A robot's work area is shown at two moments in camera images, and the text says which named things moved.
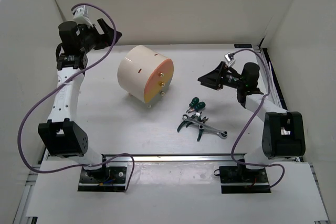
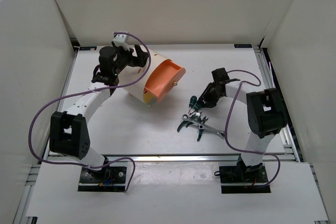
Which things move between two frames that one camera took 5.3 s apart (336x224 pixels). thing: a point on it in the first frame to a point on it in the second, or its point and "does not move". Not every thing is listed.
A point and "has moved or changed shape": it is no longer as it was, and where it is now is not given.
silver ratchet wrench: [222, 134] does not move
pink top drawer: [164, 68] has moved or changed shape
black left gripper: [104, 40] to [139, 61]
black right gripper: [213, 79] to [210, 103]
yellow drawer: [154, 84] to [149, 98]
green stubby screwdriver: [198, 106] does not move
